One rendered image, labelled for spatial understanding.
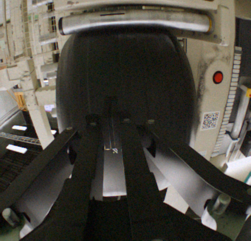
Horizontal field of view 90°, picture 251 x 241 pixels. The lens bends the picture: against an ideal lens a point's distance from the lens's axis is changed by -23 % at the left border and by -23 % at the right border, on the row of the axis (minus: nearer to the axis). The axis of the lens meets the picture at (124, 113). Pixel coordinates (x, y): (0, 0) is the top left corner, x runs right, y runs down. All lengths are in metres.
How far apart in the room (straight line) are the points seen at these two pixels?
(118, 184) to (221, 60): 0.46
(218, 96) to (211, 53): 0.15
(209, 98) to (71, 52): 0.43
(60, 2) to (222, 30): 0.34
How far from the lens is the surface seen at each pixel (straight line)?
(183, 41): 0.91
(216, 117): 0.61
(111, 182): 0.35
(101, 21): 0.34
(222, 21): 0.39
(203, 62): 0.50
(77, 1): 0.33
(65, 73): 0.32
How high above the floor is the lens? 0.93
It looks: 29 degrees up
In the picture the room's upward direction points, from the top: 177 degrees clockwise
